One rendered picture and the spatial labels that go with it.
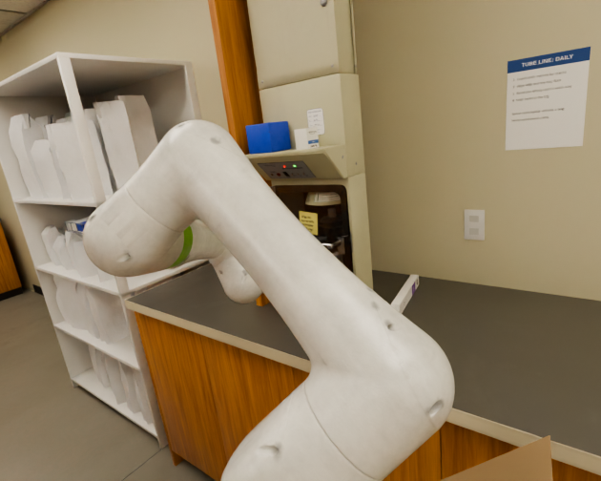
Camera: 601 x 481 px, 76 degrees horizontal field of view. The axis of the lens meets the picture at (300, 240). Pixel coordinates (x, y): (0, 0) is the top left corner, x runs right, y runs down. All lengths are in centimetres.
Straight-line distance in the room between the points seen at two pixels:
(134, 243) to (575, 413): 92
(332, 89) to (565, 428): 100
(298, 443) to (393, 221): 132
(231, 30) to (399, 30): 60
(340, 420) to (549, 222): 122
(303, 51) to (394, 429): 109
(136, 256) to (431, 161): 120
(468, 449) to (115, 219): 90
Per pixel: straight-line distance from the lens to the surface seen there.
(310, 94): 127
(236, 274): 99
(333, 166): 116
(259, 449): 46
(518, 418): 100
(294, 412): 45
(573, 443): 98
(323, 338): 43
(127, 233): 60
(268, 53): 138
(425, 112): 156
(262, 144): 126
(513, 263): 158
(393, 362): 41
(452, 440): 109
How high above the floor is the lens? 157
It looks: 16 degrees down
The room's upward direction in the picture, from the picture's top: 7 degrees counter-clockwise
